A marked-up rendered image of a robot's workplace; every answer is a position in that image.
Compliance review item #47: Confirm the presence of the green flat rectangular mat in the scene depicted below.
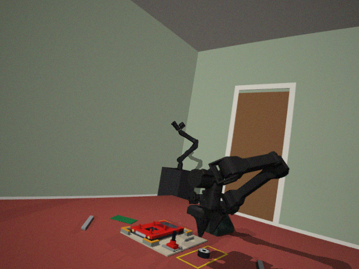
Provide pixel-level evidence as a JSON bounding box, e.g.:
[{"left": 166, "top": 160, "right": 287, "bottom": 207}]
[{"left": 111, "top": 215, "right": 137, "bottom": 224}]

